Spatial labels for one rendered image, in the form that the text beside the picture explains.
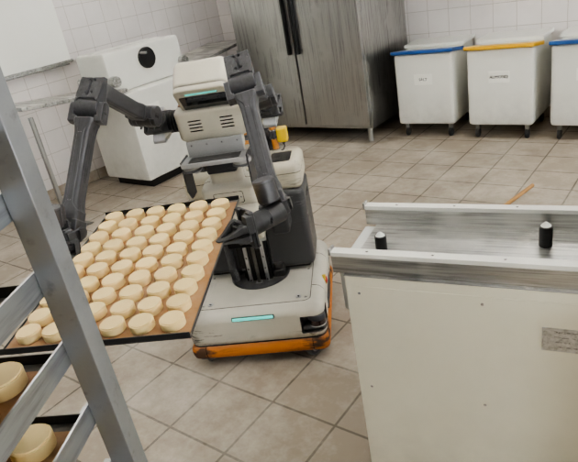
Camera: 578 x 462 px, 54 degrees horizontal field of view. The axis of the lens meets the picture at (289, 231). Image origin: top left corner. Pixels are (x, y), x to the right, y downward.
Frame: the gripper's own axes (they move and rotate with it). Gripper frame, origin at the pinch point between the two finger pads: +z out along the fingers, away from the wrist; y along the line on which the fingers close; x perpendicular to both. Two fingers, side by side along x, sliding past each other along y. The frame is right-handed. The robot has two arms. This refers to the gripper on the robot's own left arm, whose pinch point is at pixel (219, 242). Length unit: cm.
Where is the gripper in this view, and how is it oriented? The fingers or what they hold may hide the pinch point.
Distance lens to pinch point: 140.2
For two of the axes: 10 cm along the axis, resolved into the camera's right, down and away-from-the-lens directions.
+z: -7.5, 4.1, -5.2
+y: 1.7, 8.8, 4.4
